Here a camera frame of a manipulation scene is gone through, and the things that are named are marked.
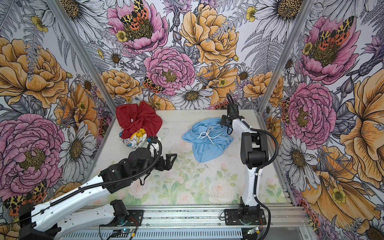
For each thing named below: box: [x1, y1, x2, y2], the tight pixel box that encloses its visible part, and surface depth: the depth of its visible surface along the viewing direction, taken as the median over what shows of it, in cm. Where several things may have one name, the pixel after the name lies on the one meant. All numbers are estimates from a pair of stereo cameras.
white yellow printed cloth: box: [119, 128, 147, 149], surface depth 100 cm
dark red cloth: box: [115, 100, 163, 140], surface depth 111 cm
